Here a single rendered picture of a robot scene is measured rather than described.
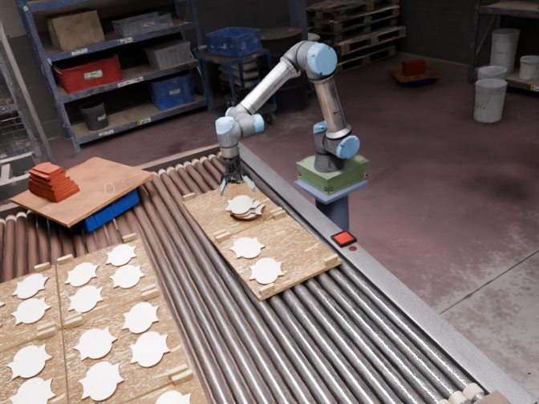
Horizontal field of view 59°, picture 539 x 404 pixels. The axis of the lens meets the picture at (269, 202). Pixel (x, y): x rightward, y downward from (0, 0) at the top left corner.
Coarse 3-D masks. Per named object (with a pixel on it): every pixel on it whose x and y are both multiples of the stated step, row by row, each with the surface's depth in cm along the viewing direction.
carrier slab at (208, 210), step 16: (208, 192) 233; (224, 192) 231; (240, 192) 229; (256, 192) 227; (192, 208) 222; (208, 208) 220; (224, 208) 218; (272, 208) 213; (208, 224) 208; (224, 224) 207; (240, 224) 205; (256, 224) 204
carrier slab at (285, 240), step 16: (272, 224) 202; (288, 224) 200; (272, 240) 192; (288, 240) 190; (304, 240) 189; (224, 256) 188; (272, 256) 183; (288, 256) 182; (304, 256) 181; (320, 256) 180; (240, 272) 177; (288, 272) 174; (304, 272) 173; (320, 272) 173; (256, 288) 169; (288, 288) 169
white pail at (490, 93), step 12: (480, 84) 485; (492, 84) 484; (504, 84) 474; (480, 96) 472; (492, 96) 465; (504, 96) 469; (480, 108) 478; (492, 108) 472; (480, 120) 483; (492, 120) 479
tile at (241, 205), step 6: (240, 198) 213; (246, 198) 213; (234, 204) 209; (240, 204) 208; (246, 204) 208; (252, 204) 207; (228, 210) 206; (234, 210) 205; (240, 210) 204; (246, 210) 204
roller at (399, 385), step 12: (204, 156) 274; (312, 288) 168; (324, 300) 162; (336, 312) 156; (348, 324) 151; (348, 336) 149; (360, 336) 146; (360, 348) 144; (372, 348) 142; (372, 360) 139; (384, 360) 137; (384, 372) 134; (396, 372) 134; (396, 384) 130; (408, 396) 127
